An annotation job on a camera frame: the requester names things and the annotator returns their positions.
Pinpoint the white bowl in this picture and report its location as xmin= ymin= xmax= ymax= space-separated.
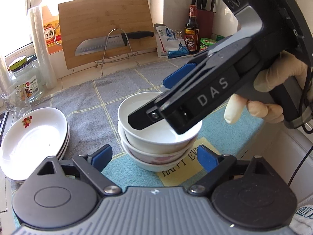
xmin=118 ymin=92 xmax=202 ymax=154
xmin=122 ymin=143 xmax=195 ymax=172
xmin=121 ymin=132 xmax=198 ymax=165

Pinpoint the right gloved hand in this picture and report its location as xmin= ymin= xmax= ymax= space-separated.
xmin=224 ymin=52 xmax=308 ymax=124

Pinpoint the white blue salt bag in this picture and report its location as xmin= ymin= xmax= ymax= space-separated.
xmin=154 ymin=23 xmax=189 ymax=58

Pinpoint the lower white plate in stack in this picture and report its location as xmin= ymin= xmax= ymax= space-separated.
xmin=14 ymin=124 xmax=71 ymax=184

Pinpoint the dark vinegar bottle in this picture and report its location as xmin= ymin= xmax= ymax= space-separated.
xmin=184 ymin=5 xmax=199 ymax=54

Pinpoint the grey checked cloth mat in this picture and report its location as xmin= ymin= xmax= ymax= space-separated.
xmin=9 ymin=56 xmax=196 ymax=192

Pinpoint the green lid sauce jar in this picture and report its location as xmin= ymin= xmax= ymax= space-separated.
xmin=200 ymin=38 xmax=216 ymax=52

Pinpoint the red knife block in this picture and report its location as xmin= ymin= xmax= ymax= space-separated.
xmin=191 ymin=0 xmax=216 ymax=38

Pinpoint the white fruit-print plate on stack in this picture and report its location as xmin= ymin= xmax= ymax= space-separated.
xmin=1 ymin=107 xmax=68 ymax=183

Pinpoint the clear drinking glass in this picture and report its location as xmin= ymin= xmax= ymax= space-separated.
xmin=1 ymin=84 xmax=32 ymax=119

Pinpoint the bamboo cutting board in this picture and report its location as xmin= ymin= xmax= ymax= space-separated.
xmin=58 ymin=0 xmax=157 ymax=69

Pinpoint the glass jar green lid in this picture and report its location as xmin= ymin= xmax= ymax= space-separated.
xmin=8 ymin=55 xmax=44 ymax=103

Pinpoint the cooking wine plastic jug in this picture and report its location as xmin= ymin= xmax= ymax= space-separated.
xmin=40 ymin=0 xmax=62 ymax=54

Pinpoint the roll of plastic bags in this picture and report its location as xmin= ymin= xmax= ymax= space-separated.
xmin=28 ymin=6 xmax=57 ymax=90

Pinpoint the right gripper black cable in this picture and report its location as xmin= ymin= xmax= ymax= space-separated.
xmin=287 ymin=63 xmax=313 ymax=188

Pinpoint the metal wire board rack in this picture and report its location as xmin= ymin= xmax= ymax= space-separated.
xmin=94 ymin=28 xmax=140 ymax=77

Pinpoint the santoku knife black handle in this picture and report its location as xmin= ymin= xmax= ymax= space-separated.
xmin=75 ymin=31 xmax=154 ymax=56

